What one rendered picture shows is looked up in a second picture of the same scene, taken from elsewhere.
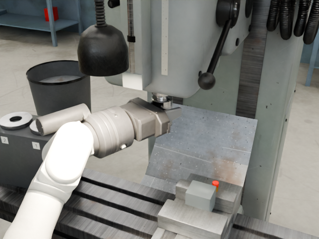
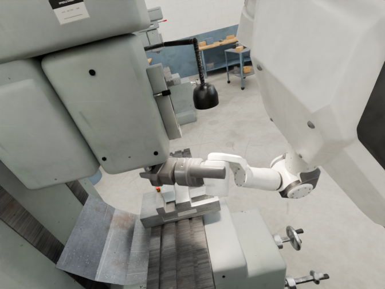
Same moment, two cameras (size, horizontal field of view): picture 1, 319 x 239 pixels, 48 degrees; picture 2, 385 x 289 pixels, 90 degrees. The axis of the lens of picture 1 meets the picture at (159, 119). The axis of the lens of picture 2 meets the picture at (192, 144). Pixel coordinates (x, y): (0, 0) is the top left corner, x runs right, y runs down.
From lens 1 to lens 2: 93 cm
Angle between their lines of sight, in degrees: 92
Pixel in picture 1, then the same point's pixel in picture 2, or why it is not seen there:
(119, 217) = (186, 249)
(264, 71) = not seen: hidden behind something
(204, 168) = (117, 234)
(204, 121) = (83, 228)
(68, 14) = not seen: outside the picture
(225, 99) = (73, 206)
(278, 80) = not seen: hidden behind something
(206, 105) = (71, 223)
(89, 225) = (203, 261)
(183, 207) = (178, 194)
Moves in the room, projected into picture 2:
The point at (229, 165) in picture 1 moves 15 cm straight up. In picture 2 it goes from (115, 218) to (101, 197)
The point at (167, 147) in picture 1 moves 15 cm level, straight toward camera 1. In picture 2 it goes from (99, 266) to (137, 243)
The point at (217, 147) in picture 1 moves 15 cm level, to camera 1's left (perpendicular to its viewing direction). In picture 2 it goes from (103, 223) to (109, 251)
